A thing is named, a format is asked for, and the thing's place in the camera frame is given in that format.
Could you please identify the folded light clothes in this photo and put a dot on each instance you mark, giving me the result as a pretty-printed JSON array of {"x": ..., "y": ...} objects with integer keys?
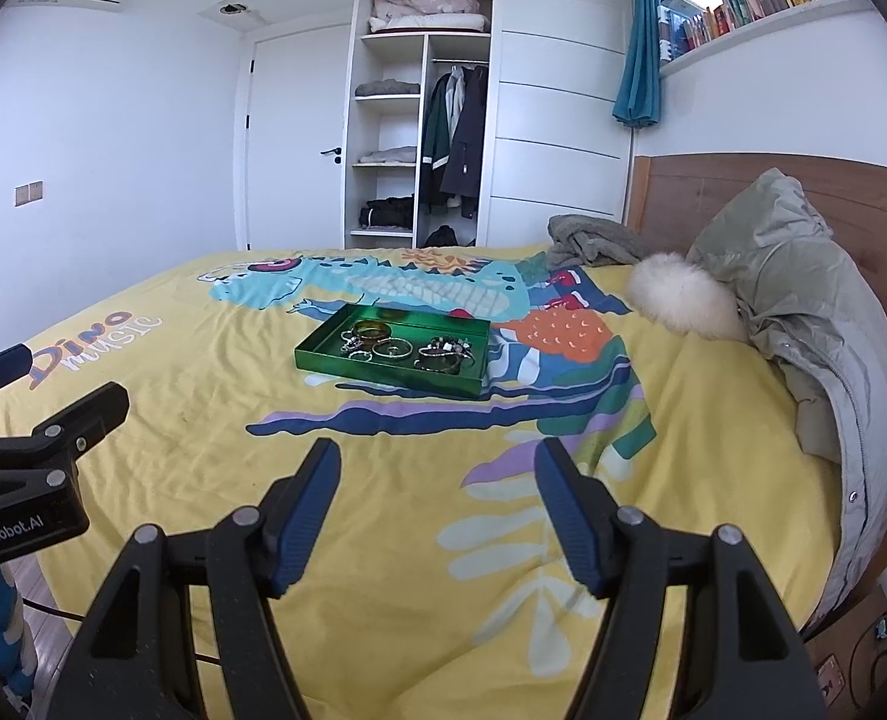
[{"x": 387, "y": 156}]

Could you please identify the white fluffy fur trim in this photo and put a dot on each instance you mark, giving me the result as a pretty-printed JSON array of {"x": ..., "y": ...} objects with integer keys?
[{"x": 683, "y": 292}]

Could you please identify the teal curtain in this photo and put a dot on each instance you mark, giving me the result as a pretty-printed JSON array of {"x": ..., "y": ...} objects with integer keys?
[{"x": 642, "y": 52}]

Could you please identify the folded grey sweater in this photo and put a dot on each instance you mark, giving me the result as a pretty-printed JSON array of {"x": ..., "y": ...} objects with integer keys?
[{"x": 387, "y": 88}]

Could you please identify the black bag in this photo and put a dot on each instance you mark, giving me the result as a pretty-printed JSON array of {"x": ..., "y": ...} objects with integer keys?
[{"x": 439, "y": 236}]

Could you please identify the white wardrobe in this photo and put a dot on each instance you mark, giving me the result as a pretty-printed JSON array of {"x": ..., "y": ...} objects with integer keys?
[{"x": 556, "y": 105}]

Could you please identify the yellow dinosaur printed blanket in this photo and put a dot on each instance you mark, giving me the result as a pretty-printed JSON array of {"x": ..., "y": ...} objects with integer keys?
[{"x": 188, "y": 427}]

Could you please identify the wooden headboard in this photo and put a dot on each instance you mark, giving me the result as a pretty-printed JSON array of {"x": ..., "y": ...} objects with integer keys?
[{"x": 683, "y": 195}]

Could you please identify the hanging green jacket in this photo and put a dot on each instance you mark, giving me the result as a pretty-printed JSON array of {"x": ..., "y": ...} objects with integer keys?
[{"x": 434, "y": 142}]

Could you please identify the row of books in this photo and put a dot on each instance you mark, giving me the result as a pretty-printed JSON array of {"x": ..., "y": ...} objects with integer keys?
[{"x": 750, "y": 0}]

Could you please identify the hanging dark coat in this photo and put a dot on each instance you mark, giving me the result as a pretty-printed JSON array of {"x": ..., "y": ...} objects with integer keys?
[{"x": 467, "y": 142}]

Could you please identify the folded pink quilt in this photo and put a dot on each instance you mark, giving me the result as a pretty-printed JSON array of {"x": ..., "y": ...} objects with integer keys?
[{"x": 428, "y": 4}]

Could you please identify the grey crumpled garment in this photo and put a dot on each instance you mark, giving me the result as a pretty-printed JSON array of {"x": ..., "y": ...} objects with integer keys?
[{"x": 593, "y": 240}]

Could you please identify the green tray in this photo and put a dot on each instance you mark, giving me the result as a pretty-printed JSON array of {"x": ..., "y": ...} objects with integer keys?
[{"x": 383, "y": 382}]

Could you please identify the amber bangle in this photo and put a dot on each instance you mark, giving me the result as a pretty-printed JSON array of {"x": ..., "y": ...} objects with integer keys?
[{"x": 372, "y": 331}]

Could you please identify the wall switch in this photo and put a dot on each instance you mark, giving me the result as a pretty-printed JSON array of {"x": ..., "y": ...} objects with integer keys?
[{"x": 29, "y": 193}]

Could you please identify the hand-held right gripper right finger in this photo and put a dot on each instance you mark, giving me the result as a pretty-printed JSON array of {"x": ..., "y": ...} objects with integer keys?
[{"x": 571, "y": 517}]

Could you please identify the white wall shelf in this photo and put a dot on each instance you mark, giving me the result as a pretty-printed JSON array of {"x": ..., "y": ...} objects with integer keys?
[{"x": 773, "y": 26}]

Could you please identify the grey-green puffer jacket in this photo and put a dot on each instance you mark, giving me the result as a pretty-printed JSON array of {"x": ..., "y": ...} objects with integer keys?
[{"x": 788, "y": 277}]

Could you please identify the white door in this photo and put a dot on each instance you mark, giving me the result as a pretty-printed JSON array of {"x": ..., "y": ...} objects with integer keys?
[{"x": 293, "y": 142}]

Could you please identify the person's left hand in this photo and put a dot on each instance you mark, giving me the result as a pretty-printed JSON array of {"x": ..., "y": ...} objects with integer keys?
[{"x": 1, "y": 607}]

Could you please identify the small metal hoop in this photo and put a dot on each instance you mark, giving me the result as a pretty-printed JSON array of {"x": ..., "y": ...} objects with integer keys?
[{"x": 355, "y": 354}]

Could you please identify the folded black clothes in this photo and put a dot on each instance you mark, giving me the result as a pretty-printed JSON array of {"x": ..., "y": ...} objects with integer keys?
[{"x": 387, "y": 214}]

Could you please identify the dark brown bangle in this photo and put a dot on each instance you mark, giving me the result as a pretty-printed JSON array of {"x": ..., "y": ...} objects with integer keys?
[{"x": 439, "y": 369}]

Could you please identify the thin metal bangle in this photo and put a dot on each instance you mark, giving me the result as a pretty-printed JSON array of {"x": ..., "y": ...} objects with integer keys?
[{"x": 392, "y": 355}]

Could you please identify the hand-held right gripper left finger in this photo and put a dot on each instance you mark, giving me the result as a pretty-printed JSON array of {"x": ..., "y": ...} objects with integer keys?
[{"x": 308, "y": 517}]

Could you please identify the cardboard box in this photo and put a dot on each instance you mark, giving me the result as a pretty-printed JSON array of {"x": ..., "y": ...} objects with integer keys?
[{"x": 840, "y": 660}]

